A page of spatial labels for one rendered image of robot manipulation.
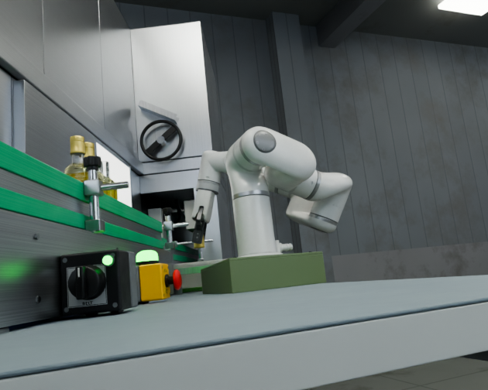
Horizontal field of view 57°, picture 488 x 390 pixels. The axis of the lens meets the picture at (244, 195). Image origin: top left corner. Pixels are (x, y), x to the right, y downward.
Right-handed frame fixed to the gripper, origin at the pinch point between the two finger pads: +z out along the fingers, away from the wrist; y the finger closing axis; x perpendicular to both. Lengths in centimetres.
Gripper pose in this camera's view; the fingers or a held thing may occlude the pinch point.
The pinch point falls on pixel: (198, 237)
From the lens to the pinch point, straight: 147.7
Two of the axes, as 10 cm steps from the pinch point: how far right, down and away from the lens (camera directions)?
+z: -1.6, 9.8, -1.5
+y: -0.6, -1.6, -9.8
